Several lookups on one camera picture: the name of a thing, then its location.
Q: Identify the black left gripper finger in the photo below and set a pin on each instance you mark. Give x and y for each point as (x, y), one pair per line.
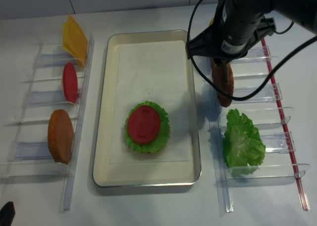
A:
(7, 214)

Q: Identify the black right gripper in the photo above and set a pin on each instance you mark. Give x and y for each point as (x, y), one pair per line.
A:
(230, 38)

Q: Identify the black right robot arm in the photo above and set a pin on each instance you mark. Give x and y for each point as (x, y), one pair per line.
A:
(302, 12)

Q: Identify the green lettuce leaf in rack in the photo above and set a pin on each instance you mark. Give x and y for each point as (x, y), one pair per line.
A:
(243, 149)

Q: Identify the red tomato slice on tray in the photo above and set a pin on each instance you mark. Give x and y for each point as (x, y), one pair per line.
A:
(143, 124)

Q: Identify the green lettuce leaf on tray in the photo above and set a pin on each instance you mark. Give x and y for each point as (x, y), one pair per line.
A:
(161, 139)

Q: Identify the red tomato slice in rack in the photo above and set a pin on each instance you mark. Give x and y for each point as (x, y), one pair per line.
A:
(70, 83)

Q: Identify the yellow cheese slices stack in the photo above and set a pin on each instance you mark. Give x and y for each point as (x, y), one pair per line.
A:
(74, 41)

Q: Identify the clear acrylic rack left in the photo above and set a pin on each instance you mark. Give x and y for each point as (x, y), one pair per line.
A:
(28, 155)

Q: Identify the clear acrylic rack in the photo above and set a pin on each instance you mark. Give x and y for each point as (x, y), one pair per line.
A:
(28, 155)
(280, 166)

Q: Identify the white paper tray liner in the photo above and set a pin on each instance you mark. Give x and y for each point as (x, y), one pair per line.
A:
(155, 72)

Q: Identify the brown bun half left rack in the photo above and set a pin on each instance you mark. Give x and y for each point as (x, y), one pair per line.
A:
(60, 136)

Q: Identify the clear acrylic rack right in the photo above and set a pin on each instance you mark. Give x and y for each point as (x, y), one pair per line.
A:
(280, 166)

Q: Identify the cream rectangular metal tray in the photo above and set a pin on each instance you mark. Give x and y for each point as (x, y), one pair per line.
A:
(106, 174)

